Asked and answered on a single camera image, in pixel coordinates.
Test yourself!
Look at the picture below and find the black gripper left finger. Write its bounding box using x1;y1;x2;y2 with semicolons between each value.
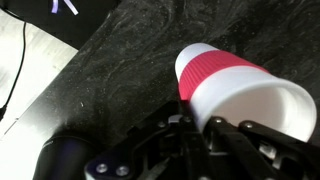
84;99;210;180

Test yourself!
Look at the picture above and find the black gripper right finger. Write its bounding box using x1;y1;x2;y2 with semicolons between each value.
204;115;320;180

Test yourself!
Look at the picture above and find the white cup with pink sleeve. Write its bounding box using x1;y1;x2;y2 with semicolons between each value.
174;42;318;143

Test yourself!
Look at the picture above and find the long black power cable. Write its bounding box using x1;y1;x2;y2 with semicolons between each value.
0;7;28;122

